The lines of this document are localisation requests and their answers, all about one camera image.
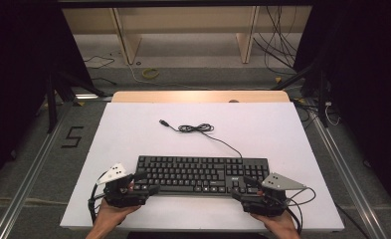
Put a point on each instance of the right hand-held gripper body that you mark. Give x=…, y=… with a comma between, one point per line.
x=266, y=205

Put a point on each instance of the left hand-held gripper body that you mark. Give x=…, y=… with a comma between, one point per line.
x=123, y=195

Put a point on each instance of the black keyboard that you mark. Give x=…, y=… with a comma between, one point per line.
x=189, y=172

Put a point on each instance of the person's right hand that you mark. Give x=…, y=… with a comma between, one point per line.
x=281, y=223

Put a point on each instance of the person's left hand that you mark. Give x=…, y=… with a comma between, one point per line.
x=108, y=215

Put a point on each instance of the white table cover sheet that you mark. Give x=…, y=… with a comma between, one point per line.
x=266, y=132

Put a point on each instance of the short silver metal bar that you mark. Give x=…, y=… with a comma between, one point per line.
x=90, y=97

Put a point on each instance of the yellow tape roll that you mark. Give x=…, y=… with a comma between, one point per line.
x=150, y=73

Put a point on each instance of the black metal stand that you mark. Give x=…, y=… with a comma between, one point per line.
x=322, y=99
x=52, y=106

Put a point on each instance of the black curtain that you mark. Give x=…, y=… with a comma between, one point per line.
x=17, y=83
x=368, y=83

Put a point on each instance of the light wooden shelf unit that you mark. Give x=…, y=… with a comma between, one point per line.
x=183, y=20

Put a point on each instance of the long metal floor rail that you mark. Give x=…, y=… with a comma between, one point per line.
x=24, y=189
x=349, y=181

